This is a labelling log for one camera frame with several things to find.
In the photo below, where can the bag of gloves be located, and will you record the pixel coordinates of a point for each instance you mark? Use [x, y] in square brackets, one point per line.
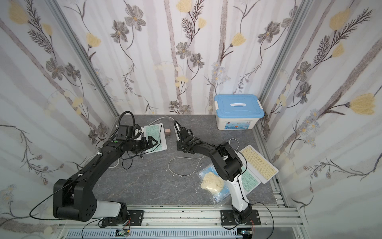
[214, 185]

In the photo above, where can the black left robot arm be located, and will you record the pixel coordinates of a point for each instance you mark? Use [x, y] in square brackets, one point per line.
[73, 198]

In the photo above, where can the white power strip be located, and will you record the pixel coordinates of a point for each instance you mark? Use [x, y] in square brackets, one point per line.
[177, 133]

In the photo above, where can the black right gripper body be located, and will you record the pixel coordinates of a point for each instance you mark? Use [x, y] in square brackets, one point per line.
[184, 139]

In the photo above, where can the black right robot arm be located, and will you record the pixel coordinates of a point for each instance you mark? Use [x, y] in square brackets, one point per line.
[227, 164]

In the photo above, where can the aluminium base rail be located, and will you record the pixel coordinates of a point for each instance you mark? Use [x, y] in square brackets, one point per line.
[274, 221]

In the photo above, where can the pink USB charger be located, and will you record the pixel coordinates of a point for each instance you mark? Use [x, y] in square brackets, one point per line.
[168, 132]

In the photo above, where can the white ribbed cable duct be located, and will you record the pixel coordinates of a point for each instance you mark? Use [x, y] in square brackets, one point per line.
[214, 233]

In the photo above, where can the yellow wireless keyboard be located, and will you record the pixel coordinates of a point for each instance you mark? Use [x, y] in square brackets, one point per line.
[253, 161]

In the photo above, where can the green keyboard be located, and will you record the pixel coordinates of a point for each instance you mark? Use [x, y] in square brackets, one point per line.
[249, 181]
[157, 131]

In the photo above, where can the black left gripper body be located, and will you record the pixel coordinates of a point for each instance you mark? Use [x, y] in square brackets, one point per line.
[144, 143]

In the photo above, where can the blue lid storage box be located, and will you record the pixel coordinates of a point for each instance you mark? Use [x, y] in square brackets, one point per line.
[237, 112]

